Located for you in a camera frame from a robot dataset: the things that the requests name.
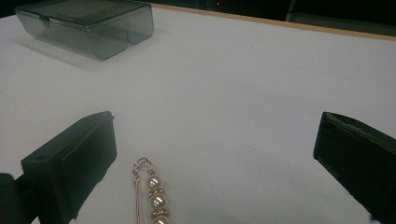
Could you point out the gold pearl brooch pin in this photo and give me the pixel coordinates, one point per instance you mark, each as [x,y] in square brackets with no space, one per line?
[157,200]

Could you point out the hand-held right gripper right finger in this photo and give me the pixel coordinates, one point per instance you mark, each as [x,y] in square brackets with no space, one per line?
[358,161]

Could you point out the clear grey plastic compartment box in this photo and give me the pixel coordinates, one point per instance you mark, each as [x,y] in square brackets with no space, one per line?
[93,28]

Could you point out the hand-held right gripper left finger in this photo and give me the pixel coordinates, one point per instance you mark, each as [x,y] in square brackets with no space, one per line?
[77,161]

